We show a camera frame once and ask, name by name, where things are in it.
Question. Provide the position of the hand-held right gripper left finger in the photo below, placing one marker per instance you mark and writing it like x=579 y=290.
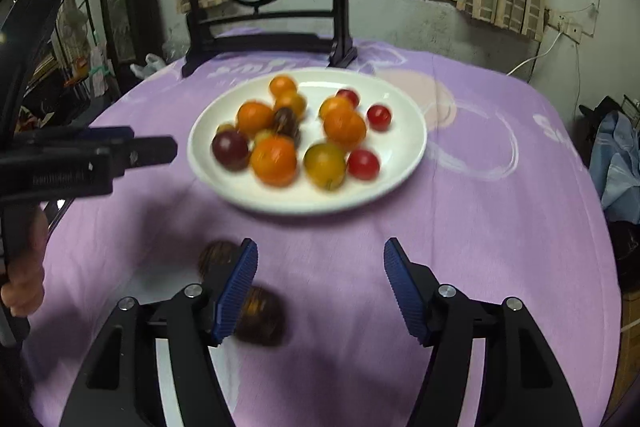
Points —
x=237 y=289

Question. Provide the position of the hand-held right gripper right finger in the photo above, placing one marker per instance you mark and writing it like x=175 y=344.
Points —
x=404 y=294

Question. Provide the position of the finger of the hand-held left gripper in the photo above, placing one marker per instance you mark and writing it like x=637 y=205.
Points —
x=112 y=133
x=150 y=151

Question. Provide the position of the dark brown passion fruit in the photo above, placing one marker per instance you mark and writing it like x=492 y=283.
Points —
x=216 y=257
x=264 y=318
x=287 y=123

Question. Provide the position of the orange tangerine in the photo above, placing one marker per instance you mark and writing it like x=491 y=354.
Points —
x=254 y=117
x=273 y=161
x=282 y=85
x=345 y=129
x=331 y=104

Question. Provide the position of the white oval plate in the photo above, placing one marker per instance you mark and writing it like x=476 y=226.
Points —
x=400 y=147

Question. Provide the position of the yellow-green orange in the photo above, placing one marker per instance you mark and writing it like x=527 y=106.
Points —
x=325 y=164

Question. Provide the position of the person's left hand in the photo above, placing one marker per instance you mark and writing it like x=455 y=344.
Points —
x=25 y=282

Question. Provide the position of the white plastic bag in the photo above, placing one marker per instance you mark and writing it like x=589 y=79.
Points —
x=147 y=65

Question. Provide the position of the dark purple tomato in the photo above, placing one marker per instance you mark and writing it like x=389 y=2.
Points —
x=230 y=150

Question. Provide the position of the purple tablecloth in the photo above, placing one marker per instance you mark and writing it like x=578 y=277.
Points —
x=500 y=232

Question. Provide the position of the orange-yellow tomato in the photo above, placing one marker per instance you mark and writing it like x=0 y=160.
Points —
x=294 y=103

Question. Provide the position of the small red cherry tomato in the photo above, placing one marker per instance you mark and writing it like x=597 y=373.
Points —
x=348 y=96

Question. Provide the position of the black bag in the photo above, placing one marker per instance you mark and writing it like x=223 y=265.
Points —
x=627 y=257

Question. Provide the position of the blue clothes pile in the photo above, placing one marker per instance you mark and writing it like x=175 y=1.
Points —
x=617 y=162

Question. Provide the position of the black hat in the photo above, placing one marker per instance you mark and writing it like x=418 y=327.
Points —
x=600 y=109

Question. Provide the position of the wall power outlet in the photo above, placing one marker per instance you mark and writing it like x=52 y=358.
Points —
x=570 y=28

